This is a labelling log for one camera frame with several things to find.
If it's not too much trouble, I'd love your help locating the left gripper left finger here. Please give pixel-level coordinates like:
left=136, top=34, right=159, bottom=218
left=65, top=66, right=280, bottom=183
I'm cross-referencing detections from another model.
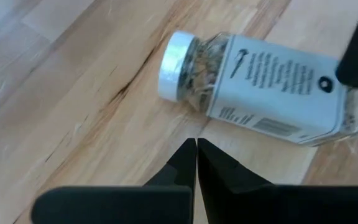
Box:
left=31, top=138, right=197, bottom=224

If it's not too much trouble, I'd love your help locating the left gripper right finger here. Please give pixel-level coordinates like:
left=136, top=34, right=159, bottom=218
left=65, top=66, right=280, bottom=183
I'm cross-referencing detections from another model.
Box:
left=197, top=138, right=358, bottom=224

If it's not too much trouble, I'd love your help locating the white-lid bagel seasoning jar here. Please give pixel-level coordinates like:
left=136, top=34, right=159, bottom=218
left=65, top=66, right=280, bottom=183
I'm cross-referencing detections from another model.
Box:
left=157, top=30, right=358, bottom=147

